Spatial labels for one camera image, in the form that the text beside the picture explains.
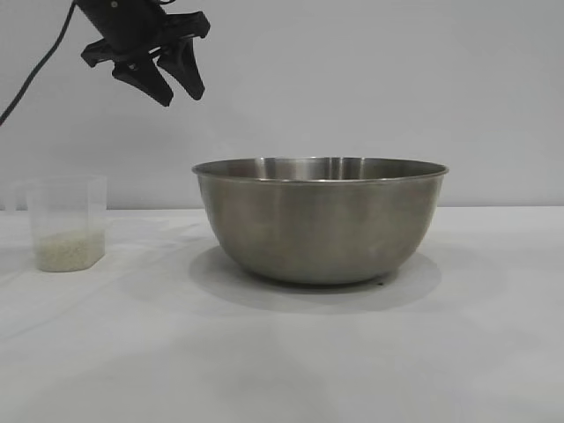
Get stainless steel mixing bowl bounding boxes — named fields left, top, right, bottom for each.
left=191, top=155, right=450, bottom=286

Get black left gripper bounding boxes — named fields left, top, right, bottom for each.
left=72, top=0, right=211, bottom=108

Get black cable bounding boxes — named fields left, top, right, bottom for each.
left=0, top=0, right=81, bottom=128

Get translucent plastic measuring cup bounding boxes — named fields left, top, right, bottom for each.
left=11, top=174, right=109, bottom=273

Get white rice grains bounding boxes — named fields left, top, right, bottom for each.
left=35, top=229, right=107, bottom=272

